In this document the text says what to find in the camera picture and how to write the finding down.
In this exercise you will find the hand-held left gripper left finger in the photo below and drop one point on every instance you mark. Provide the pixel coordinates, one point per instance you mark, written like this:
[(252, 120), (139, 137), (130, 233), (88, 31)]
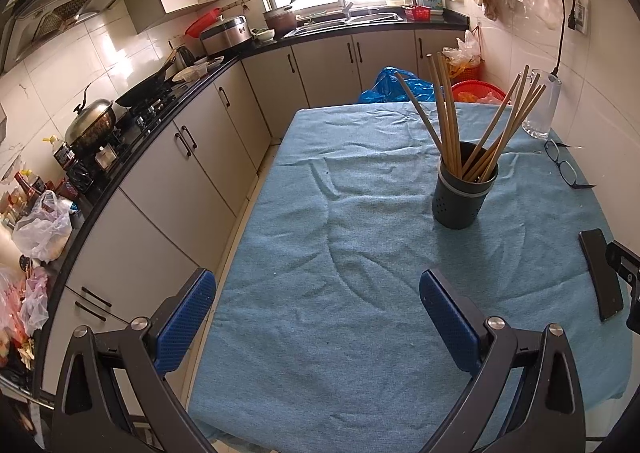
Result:
[(185, 318)]

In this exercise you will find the group of condiment bottles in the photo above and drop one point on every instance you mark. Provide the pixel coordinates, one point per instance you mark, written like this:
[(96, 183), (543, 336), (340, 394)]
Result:
[(27, 183)]

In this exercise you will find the brown cooking pot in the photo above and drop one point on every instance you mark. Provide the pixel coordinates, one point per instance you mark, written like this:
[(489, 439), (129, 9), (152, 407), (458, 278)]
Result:
[(280, 22)]

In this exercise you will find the blue plastic bag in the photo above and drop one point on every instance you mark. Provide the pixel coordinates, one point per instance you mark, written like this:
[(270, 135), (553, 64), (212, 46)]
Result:
[(390, 85)]

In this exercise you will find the beige base cabinets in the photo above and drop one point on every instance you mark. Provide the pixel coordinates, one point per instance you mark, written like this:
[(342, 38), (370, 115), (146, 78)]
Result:
[(200, 153)]

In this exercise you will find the white plastic bag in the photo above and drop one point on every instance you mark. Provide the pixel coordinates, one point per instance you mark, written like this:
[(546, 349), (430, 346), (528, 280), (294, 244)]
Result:
[(42, 233)]

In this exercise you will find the red colander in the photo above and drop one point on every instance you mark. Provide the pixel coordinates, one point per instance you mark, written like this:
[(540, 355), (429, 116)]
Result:
[(197, 25)]

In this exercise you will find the steel pot with lid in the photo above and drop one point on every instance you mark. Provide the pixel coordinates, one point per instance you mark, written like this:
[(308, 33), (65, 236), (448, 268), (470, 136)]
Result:
[(92, 125)]

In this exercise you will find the black frying pan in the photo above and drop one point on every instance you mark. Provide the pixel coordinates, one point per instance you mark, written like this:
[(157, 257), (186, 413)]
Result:
[(142, 92)]

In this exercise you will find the black gas stove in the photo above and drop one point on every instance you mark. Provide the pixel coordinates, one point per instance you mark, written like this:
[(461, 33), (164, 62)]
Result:
[(150, 110)]

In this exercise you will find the bunch of wooden chopsticks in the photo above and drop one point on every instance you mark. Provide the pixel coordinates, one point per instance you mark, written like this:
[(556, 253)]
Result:
[(447, 133)]

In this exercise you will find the dark-framed eyeglasses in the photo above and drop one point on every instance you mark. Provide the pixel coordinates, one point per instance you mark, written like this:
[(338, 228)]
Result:
[(567, 173)]

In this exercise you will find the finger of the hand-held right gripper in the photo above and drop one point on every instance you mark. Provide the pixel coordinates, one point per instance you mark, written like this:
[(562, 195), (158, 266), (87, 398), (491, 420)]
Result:
[(625, 268)]

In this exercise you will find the blue table cloth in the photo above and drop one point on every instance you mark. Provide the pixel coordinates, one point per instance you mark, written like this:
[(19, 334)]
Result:
[(350, 233)]

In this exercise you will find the small red basket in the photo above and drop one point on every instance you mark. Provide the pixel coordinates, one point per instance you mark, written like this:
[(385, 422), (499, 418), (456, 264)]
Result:
[(416, 13)]

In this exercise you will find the white plate with food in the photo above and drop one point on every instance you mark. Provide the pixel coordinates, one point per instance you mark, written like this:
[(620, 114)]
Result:
[(192, 74)]

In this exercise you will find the steel sink faucet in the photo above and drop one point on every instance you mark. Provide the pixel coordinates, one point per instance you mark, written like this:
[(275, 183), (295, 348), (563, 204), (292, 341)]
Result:
[(347, 9)]

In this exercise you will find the steel kitchen sink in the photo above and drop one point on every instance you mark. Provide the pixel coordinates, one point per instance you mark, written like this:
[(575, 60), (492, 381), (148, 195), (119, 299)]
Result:
[(370, 18)]

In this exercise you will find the silver rice cooker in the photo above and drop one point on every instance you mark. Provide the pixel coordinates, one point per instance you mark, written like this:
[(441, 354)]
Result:
[(227, 35)]

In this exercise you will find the dark sauce bottle yellow cap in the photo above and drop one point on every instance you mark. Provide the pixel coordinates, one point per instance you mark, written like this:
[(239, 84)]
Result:
[(64, 155)]

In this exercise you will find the orange basket with plastic bags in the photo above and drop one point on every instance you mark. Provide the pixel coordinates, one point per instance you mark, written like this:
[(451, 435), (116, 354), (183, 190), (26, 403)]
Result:
[(462, 63)]

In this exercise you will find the dark grey utensil holder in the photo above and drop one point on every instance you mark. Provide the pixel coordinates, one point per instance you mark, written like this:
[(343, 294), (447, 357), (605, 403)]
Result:
[(457, 205)]

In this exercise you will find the white bowl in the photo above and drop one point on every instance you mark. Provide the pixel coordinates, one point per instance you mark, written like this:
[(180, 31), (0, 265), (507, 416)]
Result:
[(264, 36)]

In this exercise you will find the black kitchen countertop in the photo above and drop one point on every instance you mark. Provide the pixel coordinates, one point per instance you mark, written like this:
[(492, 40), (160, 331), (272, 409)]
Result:
[(450, 20)]

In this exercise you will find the black smartphone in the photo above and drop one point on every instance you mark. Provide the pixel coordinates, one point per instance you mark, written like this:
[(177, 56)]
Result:
[(600, 273)]

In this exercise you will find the white wall socket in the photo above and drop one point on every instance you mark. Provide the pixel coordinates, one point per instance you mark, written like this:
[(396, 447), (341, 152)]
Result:
[(580, 13)]

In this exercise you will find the large red basket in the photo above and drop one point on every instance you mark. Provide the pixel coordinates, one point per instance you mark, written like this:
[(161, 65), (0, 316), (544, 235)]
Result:
[(475, 87)]

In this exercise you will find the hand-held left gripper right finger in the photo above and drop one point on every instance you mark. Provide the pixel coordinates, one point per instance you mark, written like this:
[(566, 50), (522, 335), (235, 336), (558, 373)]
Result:
[(447, 318)]

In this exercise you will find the steel kettle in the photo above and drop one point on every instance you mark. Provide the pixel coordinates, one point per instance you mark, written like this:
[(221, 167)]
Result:
[(184, 55)]

